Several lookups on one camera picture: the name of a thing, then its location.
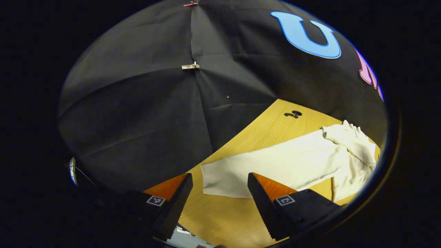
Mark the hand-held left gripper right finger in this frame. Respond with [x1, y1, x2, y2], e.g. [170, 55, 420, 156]
[247, 172, 347, 241]

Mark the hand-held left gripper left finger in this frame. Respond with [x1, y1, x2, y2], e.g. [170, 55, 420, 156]
[98, 173, 194, 242]

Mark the white cloth garment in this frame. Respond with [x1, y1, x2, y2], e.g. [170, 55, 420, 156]
[201, 120, 377, 203]

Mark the black backdrop cloth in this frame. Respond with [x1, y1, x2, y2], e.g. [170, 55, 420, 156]
[57, 0, 388, 193]

